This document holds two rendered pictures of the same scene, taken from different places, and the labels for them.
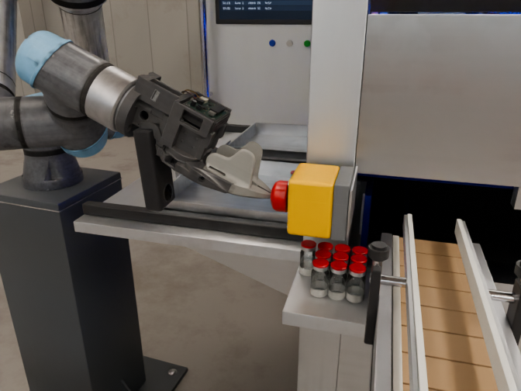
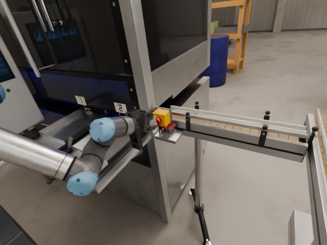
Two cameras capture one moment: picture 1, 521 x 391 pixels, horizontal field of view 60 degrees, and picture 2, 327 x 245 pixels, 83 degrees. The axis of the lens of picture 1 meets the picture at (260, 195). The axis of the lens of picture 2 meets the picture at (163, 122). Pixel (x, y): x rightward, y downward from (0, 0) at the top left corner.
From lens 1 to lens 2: 0.79 m
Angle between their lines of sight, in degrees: 64
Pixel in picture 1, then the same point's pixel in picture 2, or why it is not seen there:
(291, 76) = (9, 108)
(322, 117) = (149, 100)
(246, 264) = not seen: hidden behind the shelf
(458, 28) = (161, 69)
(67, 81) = (122, 127)
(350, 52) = (150, 82)
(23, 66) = (108, 133)
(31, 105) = (96, 151)
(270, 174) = not seen: hidden behind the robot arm
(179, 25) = not seen: outside the picture
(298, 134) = (59, 124)
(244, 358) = (78, 221)
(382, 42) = (154, 77)
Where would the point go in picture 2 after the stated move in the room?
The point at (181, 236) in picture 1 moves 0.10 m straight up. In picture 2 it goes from (128, 158) to (124, 142)
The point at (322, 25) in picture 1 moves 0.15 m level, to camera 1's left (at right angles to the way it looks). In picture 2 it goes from (145, 78) to (133, 92)
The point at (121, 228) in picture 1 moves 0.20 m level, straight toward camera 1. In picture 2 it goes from (113, 174) to (158, 168)
